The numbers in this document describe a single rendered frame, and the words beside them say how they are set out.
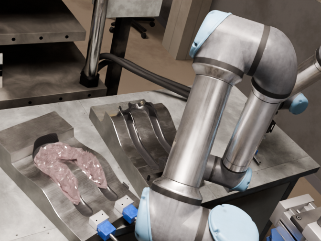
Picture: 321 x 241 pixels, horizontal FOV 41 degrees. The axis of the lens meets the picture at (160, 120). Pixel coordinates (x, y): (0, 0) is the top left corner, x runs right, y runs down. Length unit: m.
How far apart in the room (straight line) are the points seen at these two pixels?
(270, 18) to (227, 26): 2.52
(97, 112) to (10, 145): 0.43
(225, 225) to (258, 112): 0.29
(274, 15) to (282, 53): 2.48
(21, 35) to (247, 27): 1.16
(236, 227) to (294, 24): 2.49
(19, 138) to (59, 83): 0.58
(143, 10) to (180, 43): 1.97
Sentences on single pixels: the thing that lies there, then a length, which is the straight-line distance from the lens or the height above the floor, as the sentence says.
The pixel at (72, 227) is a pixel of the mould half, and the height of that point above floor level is 0.85.
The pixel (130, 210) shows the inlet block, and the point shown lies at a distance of 1.41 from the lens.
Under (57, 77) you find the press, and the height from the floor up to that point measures 0.78.
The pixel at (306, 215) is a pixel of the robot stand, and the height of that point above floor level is 1.04.
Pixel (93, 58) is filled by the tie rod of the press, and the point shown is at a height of 0.94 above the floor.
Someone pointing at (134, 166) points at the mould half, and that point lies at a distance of 1.53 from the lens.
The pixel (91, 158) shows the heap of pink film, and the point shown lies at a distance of 1.48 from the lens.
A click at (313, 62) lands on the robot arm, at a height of 1.41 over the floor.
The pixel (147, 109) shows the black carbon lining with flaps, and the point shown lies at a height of 0.95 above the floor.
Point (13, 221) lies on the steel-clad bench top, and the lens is 1.44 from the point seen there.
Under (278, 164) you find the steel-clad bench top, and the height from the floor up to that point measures 0.80.
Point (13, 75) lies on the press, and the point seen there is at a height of 0.79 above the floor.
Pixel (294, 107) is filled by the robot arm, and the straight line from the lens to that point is 1.62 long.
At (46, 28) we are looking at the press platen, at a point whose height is 1.04.
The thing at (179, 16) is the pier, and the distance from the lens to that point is 4.08.
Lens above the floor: 1.92
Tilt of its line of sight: 36 degrees down
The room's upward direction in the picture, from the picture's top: 16 degrees clockwise
